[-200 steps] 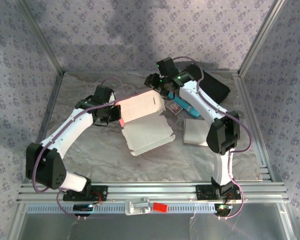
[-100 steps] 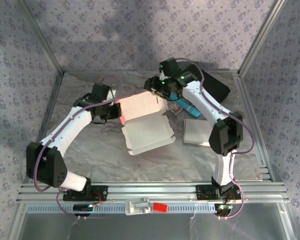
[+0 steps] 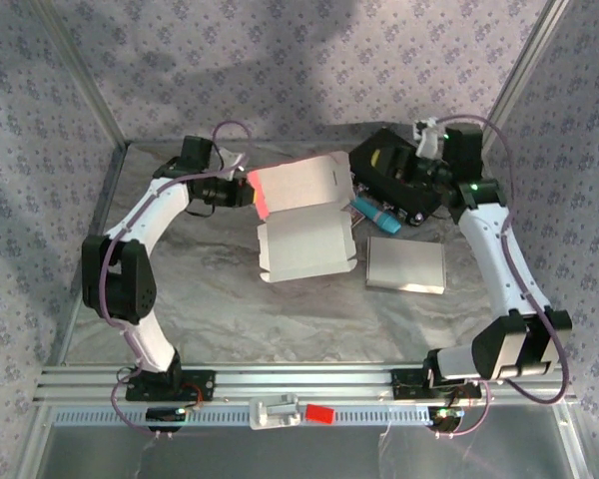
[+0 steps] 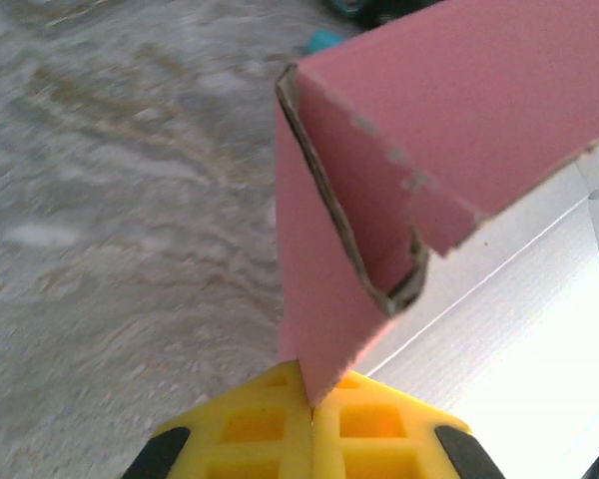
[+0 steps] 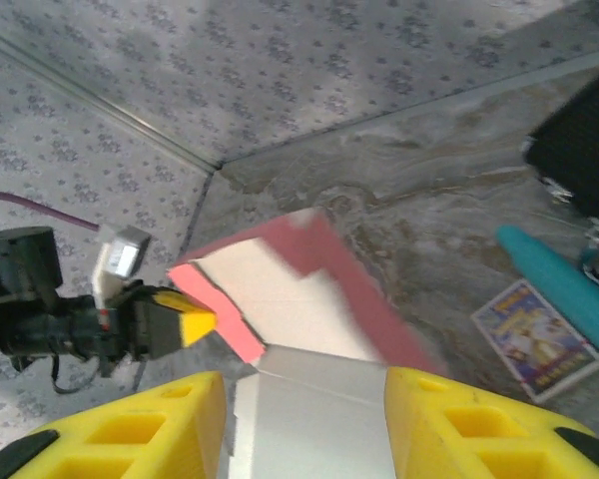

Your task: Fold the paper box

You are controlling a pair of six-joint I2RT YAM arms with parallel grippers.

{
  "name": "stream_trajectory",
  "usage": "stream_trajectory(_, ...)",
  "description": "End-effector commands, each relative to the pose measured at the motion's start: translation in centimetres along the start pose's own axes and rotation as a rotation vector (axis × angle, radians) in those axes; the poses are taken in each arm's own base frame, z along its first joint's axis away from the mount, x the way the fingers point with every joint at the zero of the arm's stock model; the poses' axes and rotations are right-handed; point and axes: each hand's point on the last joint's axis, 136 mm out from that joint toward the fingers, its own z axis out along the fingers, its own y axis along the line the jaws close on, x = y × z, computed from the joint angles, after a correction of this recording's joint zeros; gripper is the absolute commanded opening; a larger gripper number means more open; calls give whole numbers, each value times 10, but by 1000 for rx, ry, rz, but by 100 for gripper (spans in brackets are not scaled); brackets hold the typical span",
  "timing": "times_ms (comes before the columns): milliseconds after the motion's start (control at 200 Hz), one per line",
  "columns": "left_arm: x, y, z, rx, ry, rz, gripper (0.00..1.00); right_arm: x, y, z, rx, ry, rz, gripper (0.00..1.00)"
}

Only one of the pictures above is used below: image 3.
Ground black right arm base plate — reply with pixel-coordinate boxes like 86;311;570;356
389;367;483;400

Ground slotted grey cable duct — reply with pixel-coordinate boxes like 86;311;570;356
54;403;430;425

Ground aluminium frame post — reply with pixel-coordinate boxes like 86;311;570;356
472;0;573;154
29;0;132;150

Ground black hard case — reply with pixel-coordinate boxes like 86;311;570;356
348;127;453;229

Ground white paper box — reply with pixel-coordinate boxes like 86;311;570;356
365;236;448;295

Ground white plastic bracket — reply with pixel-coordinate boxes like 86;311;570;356
248;393;301;431

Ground red plastic block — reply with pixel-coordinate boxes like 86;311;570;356
303;404;336;426

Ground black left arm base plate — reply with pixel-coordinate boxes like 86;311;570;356
125;368;217;403

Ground round black electronics board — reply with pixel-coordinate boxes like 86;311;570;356
426;404;465;434

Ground pink paper box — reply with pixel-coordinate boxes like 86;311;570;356
247;152;359;284

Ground grey metal sheet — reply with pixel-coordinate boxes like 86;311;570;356
39;423;580;479

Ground teal plastic cylinder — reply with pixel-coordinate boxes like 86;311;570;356
353;194;401;237

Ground black electronics module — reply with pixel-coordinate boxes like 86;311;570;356
146;406;189;433

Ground aluminium side rail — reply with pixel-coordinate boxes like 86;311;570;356
47;144;131;370
466;144;550;363

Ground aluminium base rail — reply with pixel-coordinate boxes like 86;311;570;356
32;362;578;404

